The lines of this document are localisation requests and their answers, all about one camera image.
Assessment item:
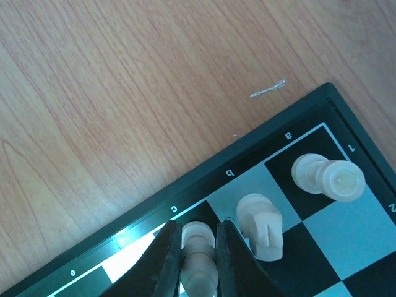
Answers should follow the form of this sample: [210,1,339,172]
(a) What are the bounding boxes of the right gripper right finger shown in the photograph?
[215,220,284,296]

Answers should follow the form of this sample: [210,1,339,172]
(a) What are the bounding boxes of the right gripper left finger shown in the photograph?
[101,220,182,297]

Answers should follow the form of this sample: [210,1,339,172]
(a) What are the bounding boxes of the light wooden bishop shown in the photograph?
[180,221,219,296]

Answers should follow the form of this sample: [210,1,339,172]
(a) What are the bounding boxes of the light wooden knight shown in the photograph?
[236,193,283,262]

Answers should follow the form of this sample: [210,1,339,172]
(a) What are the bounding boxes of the light wooden rook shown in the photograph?
[291,153,366,202]

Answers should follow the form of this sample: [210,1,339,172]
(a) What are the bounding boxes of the black and silver chessboard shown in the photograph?
[5,83,395,296]

